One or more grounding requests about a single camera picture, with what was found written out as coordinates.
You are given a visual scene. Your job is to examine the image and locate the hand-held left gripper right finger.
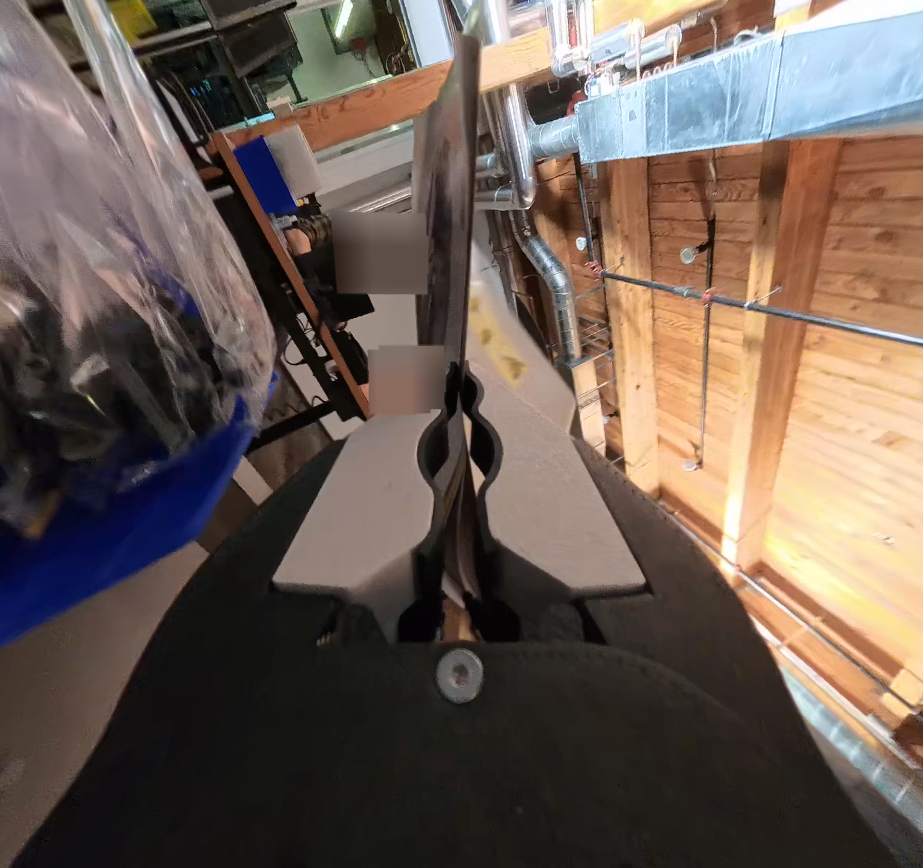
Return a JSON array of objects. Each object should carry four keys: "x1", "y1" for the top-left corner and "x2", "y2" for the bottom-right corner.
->
[{"x1": 463, "y1": 359, "x2": 648, "y2": 602}]

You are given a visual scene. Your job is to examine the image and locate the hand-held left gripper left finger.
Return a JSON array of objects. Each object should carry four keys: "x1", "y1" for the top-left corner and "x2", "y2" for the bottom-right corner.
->
[{"x1": 271, "y1": 362, "x2": 464, "y2": 644}]

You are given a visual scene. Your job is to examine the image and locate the lego instruction booklet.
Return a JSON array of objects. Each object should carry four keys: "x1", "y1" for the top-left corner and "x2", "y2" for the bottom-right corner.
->
[{"x1": 411, "y1": 31, "x2": 578, "y2": 638}]

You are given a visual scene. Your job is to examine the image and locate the clear plastic bag of lego pieces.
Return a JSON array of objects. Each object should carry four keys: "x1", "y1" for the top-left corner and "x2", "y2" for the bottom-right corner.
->
[{"x1": 0, "y1": 0, "x2": 278, "y2": 537}]

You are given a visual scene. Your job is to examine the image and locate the blue plastic bin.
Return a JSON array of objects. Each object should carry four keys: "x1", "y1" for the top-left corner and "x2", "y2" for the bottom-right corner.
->
[{"x1": 0, "y1": 291, "x2": 281, "y2": 649}]

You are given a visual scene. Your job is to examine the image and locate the black sprinkler pipe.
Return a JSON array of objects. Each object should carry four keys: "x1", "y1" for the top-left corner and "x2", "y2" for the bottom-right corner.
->
[{"x1": 597, "y1": 268, "x2": 923, "y2": 347}]

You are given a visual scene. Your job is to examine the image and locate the blue box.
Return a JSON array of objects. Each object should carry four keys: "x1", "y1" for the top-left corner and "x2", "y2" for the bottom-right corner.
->
[{"x1": 234, "y1": 136, "x2": 300, "y2": 216}]

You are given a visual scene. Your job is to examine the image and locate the spiral metal duct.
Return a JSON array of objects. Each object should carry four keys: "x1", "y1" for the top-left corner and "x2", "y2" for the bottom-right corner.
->
[{"x1": 513, "y1": 210, "x2": 586, "y2": 365}]

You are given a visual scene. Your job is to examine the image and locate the wooden table with black frame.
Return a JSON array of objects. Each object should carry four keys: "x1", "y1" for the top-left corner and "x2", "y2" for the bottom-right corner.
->
[{"x1": 208, "y1": 131, "x2": 377, "y2": 423}]

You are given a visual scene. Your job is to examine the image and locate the rectangular metal air duct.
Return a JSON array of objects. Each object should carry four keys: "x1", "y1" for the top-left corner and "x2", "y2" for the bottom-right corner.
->
[{"x1": 575, "y1": 0, "x2": 923, "y2": 165}]

